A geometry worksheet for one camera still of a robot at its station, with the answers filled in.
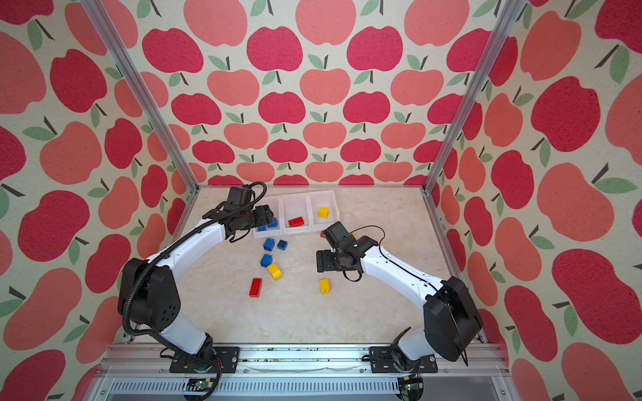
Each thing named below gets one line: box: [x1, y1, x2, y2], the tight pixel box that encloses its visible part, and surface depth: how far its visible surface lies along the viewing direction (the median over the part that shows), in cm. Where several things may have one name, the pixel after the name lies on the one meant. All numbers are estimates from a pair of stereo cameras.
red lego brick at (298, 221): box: [287, 216, 306, 228], surface depth 109 cm
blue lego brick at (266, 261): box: [259, 253, 273, 268], surface depth 97 cm
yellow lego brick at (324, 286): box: [318, 279, 331, 295], surface depth 90 cm
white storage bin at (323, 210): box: [306, 189, 341, 233], surface depth 112 cm
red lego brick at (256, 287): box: [249, 278, 264, 299], surface depth 89 cm
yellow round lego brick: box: [266, 262, 284, 281], surface depth 92 cm
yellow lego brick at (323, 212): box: [317, 207, 331, 219], surface depth 113 cm
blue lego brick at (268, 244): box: [263, 238, 276, 252], surface depth 101 cm
